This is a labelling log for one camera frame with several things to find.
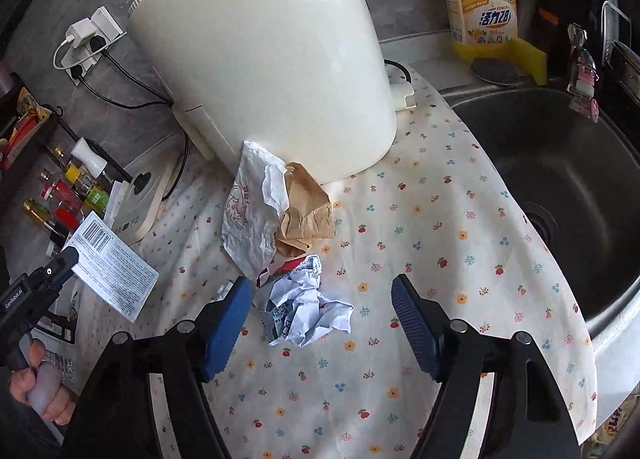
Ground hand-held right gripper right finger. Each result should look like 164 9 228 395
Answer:
391 273 583 459

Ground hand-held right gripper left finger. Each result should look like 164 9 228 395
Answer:
60 276 254 459

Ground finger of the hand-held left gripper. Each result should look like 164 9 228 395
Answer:
42 246 80 291

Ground white printed packet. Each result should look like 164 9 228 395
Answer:
63 212 160 324

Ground white paper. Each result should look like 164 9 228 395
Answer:
260 255 356 349

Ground red white wrapper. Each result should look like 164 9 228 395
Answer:
255 254 321 292

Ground white paper bag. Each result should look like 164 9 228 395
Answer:
221 140 291 280

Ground brown paper bag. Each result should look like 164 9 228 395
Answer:
274 162 335 257

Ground person's left hand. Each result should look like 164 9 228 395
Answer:
9 338 77 427

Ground row of seasoning bottles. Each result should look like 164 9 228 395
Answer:
22 136 116 246

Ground cream square device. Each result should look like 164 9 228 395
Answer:
111 159 183 245

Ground floral tablecloth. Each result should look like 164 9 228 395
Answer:
75 74 598 459

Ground black seasoning rack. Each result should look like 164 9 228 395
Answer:
0 84 133 190

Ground steel sink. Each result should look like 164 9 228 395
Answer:
440 82 640 340

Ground round sink strainer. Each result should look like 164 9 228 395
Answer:
471 56 518 86

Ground cream air fryer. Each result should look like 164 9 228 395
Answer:
126 0 417 186

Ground yellow sponge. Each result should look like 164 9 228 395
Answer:
515 38 549 86

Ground small pink spray bottle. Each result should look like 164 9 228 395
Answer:
566 23 601 121

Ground yellow detergent bottle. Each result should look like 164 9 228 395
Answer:
438 0 521 66

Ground black dish rack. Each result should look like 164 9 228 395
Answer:
590 0 640 105

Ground black power cable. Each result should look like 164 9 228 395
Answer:
75 46 192 200

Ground wall socket with black plug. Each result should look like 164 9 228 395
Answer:
54 52 97 86

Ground white charger cable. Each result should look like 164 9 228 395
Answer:
52 38 77 71

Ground wall socket with white charger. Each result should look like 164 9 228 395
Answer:
66 6 126 54

